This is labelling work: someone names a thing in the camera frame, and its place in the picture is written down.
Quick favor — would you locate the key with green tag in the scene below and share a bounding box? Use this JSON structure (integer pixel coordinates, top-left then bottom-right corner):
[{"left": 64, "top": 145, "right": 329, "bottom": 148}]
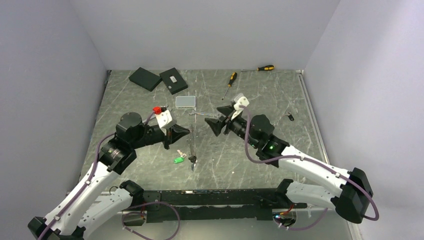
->
[{"left": 173, "top": 149, "right": 187, "bottom": 164}]

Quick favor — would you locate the black flat box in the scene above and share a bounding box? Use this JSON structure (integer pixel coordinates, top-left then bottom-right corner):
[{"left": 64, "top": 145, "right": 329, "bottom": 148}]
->
[{"left": 128, "top": 67, "right": 162, "bottom": 92}]

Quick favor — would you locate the white network switch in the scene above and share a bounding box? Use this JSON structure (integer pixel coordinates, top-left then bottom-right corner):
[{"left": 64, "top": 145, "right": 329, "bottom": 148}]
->
[{"left": 175, "top": 95, "right": 196, "bottom": 109}]

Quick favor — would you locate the small silver wrench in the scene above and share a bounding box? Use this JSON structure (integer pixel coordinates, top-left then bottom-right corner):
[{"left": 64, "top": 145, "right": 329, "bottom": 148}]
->
[{"left": 188, "top": 109, "right": 220, "bottom": 118}]

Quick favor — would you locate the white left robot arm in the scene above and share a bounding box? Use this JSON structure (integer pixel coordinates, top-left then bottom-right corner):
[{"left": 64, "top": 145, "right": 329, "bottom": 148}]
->
[{"left": 28, "top": 106, "right": 190, "bottom": 240}]

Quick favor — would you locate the orange black screwdriver at wall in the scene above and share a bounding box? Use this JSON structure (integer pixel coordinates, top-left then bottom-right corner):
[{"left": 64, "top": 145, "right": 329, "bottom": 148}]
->
[{"left": 242, "top": 64, "right": 275, "bottom": 72}]

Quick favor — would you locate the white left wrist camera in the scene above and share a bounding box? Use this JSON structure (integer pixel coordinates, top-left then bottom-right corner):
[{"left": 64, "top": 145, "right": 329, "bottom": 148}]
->
[{"left": 155, "top": 110, "right": 170, "bottom": 131}]

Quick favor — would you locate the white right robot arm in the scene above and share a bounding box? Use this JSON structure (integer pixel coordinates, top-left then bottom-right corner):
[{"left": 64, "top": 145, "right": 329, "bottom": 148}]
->
[{"left": 205, "top": 105, "right": 380, "bottom": 224}]

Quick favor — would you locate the black box with label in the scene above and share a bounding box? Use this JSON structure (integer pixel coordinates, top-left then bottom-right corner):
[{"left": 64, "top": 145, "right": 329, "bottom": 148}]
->
[{"left": 159, "top": 67, "right": 188, "bottom": 95}]

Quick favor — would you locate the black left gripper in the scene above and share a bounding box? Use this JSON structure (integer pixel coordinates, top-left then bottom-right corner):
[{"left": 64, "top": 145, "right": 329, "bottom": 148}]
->
[{"left": 130, "top": 122, "right": 190, "bottom": 149}]

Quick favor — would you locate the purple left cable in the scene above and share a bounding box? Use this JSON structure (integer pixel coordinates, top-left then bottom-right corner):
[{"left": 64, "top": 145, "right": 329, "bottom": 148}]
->
[{"left": 121, "top": 199, "right": 182, "bottom": 240}]

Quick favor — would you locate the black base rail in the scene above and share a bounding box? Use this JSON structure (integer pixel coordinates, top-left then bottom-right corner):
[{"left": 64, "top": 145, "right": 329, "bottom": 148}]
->
[{"left": 129, "top": 188, "right": 307, "bottom": 223}]

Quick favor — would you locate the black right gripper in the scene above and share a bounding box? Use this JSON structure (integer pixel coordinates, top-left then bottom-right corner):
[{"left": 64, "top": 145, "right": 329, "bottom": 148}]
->
[{"left": 205, "top": 104, "right": 259, "bottom": 148}]

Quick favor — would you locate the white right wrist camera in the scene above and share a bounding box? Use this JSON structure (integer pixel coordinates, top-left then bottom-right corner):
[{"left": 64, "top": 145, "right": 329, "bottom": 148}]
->
[{"left": 230, "top": 93, "right": 250, "bottom": 121}]

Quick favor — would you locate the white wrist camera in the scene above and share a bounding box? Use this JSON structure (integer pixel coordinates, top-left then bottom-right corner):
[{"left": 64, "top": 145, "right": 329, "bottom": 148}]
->
[
  {"left": 155, "top": 110, "right": 170, "bottom": 131},
  {"left": 230, "top": 93, "right": 250, "bottom": 121}
]

